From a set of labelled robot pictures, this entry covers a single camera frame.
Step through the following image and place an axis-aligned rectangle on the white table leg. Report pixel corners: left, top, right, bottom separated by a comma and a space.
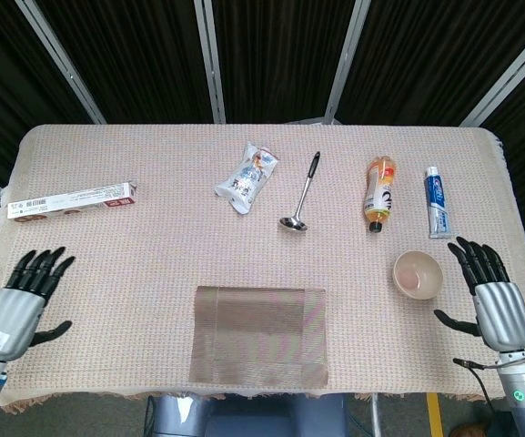
369, 393, 380, 437

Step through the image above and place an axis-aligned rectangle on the light brown bowl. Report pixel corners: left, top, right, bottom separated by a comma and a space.
392, 249, 444, 301

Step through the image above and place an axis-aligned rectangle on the grey blue robot torso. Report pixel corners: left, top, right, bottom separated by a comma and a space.
150, 393, 349, 437

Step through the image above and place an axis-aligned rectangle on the white foil snack bag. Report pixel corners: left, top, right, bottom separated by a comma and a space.
213, 142, 279, 216

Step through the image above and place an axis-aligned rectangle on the blue white toothpaste tube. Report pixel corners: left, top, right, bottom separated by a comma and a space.
422, 166, 453, 239

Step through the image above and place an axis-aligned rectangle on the long white red box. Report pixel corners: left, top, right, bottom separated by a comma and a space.
6, 180, 138, 223

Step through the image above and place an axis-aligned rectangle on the orange drink bottle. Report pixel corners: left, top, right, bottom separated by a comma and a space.
362, 156, 399, 234

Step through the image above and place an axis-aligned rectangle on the brown woven placemat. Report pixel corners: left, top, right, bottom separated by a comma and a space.
188, 285, 329, 387

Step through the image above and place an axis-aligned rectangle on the beige woven tablecloth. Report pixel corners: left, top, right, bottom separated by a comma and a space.
0, 123, 525, 415

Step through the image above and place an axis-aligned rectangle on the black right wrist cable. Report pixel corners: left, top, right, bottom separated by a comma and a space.
452, 358, 502, 413

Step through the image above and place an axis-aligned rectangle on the steel ladle black handle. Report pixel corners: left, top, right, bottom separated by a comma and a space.
278, 151, 322, 233

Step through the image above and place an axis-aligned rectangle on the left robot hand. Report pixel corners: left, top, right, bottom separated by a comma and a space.
0, 246, 77, 363

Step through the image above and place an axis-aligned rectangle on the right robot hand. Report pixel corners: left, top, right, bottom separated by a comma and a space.
433, 236, 525, 352

